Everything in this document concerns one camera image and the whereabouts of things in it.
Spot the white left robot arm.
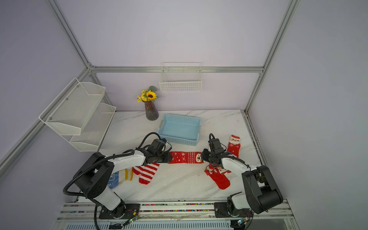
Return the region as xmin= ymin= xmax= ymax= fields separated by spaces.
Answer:
xmin=63 ymin=132 xmax=171 ymax=213

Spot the white wire wall basket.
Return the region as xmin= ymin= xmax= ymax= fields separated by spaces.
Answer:
xmin=160 ymin=62 xmax=202 ymax=93

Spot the red santa face sock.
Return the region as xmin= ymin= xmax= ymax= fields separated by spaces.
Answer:
xmin=227 ymin=135 xmax=241 ymax=158

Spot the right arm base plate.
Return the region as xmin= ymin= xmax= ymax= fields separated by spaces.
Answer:
xmin=214 ymin=192 xmax=254 ymax=218

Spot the yellow blue sock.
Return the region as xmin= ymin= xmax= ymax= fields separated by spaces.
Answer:
xmin=107 ymin=168 xmax=134 ymax=190

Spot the dark glass vase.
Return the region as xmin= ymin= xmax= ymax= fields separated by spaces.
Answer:
xmin=144 ymin=101 xmax=159 ymax=121

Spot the light blue plastic basket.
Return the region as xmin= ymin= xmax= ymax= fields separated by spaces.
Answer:
xmin=157 ymin=114 xmax=202 ymax=146

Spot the white mesh shelf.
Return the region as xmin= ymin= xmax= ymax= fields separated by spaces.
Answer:
xmin=39 ymin=78 xmax=105 ymax=136
xmin=69 ymin=103 xmax=116 ymax=152

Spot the white mesh upper shelf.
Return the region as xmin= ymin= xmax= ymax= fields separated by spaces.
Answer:
xmin=39 ymin=78 xmax=105 ymax=136

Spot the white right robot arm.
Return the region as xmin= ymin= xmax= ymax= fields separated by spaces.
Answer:
xmin=201 ymin=133 xmax=284 ymax=217

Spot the yellow sunflower bouquet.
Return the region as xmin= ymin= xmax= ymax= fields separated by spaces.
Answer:
xmin=136 ymin=86 xmax=158 ymax=103

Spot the red snowflake bear sock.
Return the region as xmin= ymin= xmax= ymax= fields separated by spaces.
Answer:
xmin=169 ymin=151 xmax=204 ymax=164

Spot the aluminium front rail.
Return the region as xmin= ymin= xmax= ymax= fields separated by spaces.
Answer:
xmin=52 ymin=201 xmax=300 ymax=230

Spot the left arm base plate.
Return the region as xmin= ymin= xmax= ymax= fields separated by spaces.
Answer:
xmin=99 ymin=202 xmax=141 ymax=219

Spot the red sock lower right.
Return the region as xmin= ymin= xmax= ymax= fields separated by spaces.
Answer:
xmin=205 ymin=164 xmax=231 ymax=190

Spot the white mesh lower shelf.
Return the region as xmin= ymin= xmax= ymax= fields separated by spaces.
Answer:
xmin=69 ymin=103 xmax=116 ymax=152

